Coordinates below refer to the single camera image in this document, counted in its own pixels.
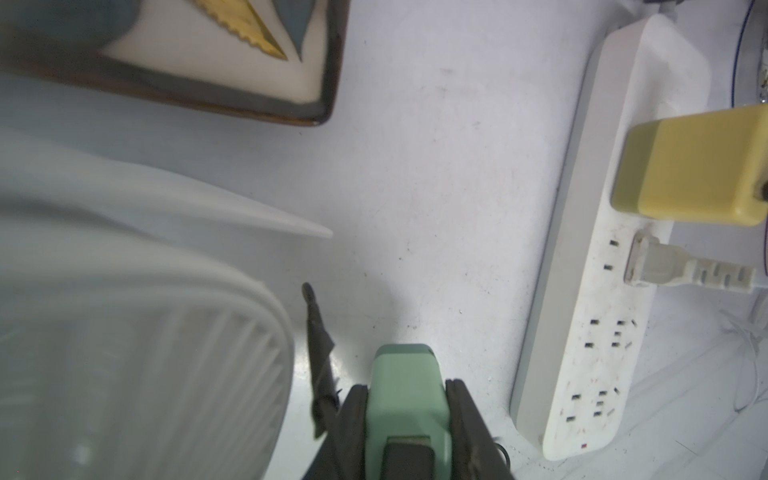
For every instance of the white power strip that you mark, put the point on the white power strip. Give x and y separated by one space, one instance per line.
586 326

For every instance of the yellow plug adapter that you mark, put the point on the yellow plug adapter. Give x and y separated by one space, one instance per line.
703 168

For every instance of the white desk fan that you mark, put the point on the white desk fan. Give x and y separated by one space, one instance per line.
123 356

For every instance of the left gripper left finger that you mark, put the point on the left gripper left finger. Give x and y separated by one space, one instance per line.
342 452

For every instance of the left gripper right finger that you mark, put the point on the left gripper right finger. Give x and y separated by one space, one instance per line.
474 452

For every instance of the decorated square plate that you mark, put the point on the decorated square plate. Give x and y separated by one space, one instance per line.
274 61

